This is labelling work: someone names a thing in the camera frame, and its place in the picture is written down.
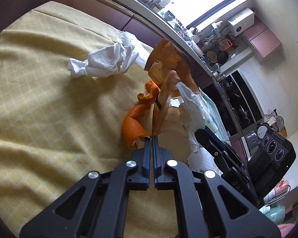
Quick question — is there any orange peel piece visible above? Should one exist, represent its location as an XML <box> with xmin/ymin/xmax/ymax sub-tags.
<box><xmin>122</xmin><ymin>80</ymin><xmax>160</xmax><ymax>149</ymax></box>

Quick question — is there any brown paper wrapper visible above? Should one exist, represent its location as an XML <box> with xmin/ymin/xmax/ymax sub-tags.
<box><xmin>152</xmin><ymin>70</ymin><xmax>180</xmax><ymax>135</ymax></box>

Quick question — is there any white tissue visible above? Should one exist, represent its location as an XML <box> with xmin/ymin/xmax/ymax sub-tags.
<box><xmin>67</xmin><ymin>32</ymin><xmax>140</xmax><ymax>78</ymax></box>

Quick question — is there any golden snack wrapper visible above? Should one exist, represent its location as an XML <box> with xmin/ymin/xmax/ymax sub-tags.
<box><xmin>144</xmin><ymin>39</ymin><xmax>199</xmax><ymax>93</ymax></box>

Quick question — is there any black stove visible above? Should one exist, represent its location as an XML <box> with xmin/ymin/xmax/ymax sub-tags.
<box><xmin>220</xmin><ymin>69</ymin><xmax>264</xmax><ymax>136</ymax></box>

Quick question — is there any hanging frying pan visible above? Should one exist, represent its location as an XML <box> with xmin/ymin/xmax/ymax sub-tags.
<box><xmin>217</xmin><ymin>51</ymin><xmax>229</xmax><ymax>64</ymax></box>

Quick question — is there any yellow quilted tablecloth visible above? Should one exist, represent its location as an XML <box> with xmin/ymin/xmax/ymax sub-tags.
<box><xmin>0</xmin><ymin>0</ymin><xmax>229</xmax><ymax>238</ymax></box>

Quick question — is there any white water heater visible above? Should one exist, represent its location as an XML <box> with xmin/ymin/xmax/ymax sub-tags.
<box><xmin>227</xmin><ymin>8</ymin><xmax>255</xmax><ymax>36</ymax></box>

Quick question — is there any pink wall cabinet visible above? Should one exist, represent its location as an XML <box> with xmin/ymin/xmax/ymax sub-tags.
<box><xmin>242</xmin><ymin>16</ymin><xmax>282</xmax><ymax>61</ymax></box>

